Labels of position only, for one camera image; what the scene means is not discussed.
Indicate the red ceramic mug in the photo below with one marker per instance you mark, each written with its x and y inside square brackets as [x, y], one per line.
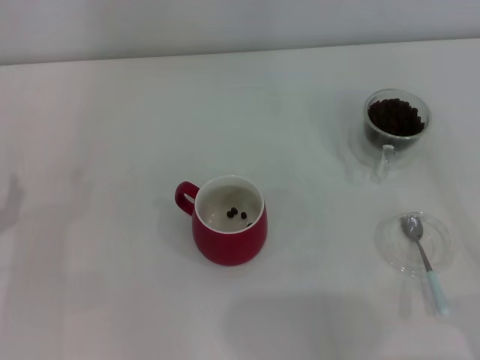
[228, 247]

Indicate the small clear glass saucer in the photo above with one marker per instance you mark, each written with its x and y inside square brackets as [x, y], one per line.
[438, 242]

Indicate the pile of coffee beans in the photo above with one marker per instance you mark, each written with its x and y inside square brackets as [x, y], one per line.
[395, 117]

